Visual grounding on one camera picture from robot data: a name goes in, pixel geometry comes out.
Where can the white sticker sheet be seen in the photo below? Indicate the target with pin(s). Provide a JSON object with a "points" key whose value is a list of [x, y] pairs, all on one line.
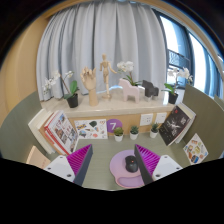
{"points": [[90, 129]]}

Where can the large colourful sticker sheet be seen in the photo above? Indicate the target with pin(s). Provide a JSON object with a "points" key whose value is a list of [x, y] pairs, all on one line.
{"points": [[195, 149]]}

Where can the white wall socket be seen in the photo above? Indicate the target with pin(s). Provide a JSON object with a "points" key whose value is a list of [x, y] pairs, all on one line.
{"points": [[161, 117], [146, 119]]}

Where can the white book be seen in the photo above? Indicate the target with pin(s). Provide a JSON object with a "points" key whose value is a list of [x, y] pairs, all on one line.
{"points": [[35, 128]]}

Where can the purple mouse pad with wrist rest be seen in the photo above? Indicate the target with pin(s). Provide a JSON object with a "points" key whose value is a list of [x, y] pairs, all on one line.
{"points": [[118, 166]]}

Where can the white orchid in black pot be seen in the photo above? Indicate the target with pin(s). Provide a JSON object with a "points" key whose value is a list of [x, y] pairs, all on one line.
{"points": [[125, 66], [72, 100], [172, 98]]}

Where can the grey curtain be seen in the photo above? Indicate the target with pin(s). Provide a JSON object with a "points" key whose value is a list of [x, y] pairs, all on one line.
{"points": [[100, 33]]}

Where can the stack of white books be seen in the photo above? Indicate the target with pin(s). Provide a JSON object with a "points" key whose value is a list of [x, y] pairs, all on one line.
{"points": [[189, 120]]}

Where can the green desk partition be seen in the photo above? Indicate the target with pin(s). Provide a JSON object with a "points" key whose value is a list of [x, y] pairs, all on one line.
{"points": [[206, 113], [16, 126]]}

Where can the brown book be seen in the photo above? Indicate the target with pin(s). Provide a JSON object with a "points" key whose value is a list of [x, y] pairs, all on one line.
{"points": [[45, 135]]}

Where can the black horse figure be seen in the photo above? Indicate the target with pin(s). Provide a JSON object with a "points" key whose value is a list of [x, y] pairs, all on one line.
{"points": [[150, 90]]}

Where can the pink horse figure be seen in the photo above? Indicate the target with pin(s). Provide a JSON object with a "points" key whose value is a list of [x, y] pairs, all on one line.
{"points": [[129, 91]]}

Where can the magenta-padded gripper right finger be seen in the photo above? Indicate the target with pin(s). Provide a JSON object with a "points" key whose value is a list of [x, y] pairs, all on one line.
{"points": [[166, 166]]}

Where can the wooden mannequin figure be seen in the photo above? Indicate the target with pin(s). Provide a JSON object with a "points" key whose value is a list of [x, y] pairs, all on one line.
{"points": [[106, 71]]}

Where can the window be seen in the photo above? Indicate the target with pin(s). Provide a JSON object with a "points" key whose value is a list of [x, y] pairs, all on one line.
{"points": [[176, 50]]}

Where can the black book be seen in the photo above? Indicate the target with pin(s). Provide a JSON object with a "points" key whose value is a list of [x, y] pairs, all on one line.
{"points": [[173, 126]]}

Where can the wooden hand model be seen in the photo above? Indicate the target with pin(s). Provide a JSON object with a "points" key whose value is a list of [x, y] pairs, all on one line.
{"points": [[89, 83]]}

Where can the black computer mouse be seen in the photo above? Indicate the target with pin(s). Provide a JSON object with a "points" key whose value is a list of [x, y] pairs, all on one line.
{"points": [[130, 164]]}

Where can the purple round sticker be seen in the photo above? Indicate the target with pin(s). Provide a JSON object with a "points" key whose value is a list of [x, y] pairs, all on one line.
{"points": [[114, 125]]}

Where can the beige wooden board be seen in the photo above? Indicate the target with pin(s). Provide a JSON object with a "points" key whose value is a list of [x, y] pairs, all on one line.
{"points": [[37, 158]]}

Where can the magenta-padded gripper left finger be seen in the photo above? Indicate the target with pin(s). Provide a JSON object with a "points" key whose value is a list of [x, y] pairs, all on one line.
{"points": [[58, 166]]}

